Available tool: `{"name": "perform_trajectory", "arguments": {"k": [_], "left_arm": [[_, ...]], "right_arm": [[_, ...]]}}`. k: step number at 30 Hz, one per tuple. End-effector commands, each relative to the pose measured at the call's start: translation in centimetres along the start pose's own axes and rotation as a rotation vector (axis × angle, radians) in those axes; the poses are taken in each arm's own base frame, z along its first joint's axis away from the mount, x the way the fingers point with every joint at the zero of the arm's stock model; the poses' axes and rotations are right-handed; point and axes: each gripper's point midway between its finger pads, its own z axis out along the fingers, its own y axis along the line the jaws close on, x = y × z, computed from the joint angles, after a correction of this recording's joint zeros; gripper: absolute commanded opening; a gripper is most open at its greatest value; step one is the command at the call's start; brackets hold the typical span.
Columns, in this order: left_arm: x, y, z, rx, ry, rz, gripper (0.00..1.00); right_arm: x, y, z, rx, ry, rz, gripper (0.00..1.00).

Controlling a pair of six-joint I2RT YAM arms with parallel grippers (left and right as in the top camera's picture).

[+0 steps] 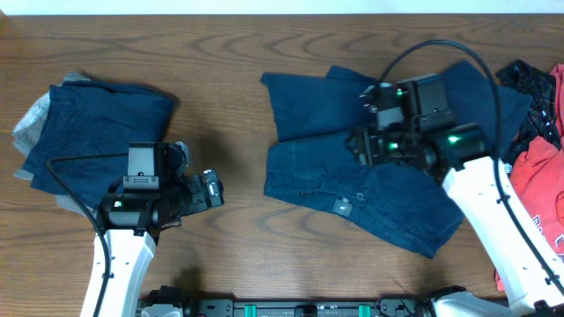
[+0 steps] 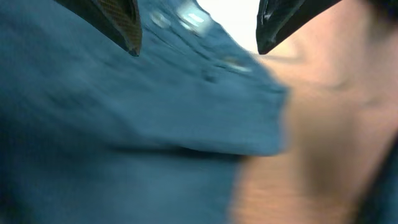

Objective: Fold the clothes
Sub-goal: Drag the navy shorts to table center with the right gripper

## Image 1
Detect dark blue denim shorts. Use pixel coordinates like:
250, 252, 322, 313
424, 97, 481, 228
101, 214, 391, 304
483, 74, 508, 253
259, 60, 534, 260

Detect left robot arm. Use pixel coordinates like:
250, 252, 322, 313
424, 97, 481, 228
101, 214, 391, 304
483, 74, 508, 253
81, 142, 224, 316

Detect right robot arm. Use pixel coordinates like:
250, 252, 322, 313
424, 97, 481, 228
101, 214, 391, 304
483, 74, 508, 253
347, 75, 563, 316

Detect folded navy shorts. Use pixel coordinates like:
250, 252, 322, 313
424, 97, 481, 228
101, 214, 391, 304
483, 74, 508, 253
23, 81, 175, 207

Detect red printed t-shirt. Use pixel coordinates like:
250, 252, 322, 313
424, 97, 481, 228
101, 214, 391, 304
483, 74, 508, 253
493, 63, 564, 292

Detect black patterned garment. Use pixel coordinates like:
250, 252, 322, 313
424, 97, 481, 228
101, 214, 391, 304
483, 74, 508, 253
496, 60, 561, 165

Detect folded grey garment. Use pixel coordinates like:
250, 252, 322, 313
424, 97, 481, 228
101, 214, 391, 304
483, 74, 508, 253
12, 71, 91, 216

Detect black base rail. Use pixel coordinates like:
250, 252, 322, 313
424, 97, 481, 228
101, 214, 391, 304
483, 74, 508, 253
136, 285, 512, 317

